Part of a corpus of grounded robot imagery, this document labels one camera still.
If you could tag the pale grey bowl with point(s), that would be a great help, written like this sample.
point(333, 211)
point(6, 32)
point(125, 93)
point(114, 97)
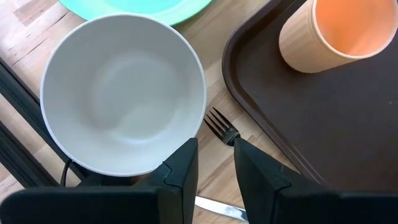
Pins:
point(124, 93)

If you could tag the brown plastic tray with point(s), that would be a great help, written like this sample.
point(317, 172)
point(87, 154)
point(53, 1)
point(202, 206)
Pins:
point(326, 124)

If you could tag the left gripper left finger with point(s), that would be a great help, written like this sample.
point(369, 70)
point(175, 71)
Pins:
point(178, 186)

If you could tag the green plate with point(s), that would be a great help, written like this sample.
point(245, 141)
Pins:
point(149, 7)

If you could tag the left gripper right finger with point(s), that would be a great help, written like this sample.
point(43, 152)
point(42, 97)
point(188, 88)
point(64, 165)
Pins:
point(267, 193)

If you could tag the beige mug orange inside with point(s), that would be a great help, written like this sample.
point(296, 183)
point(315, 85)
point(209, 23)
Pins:
point(314, 43)

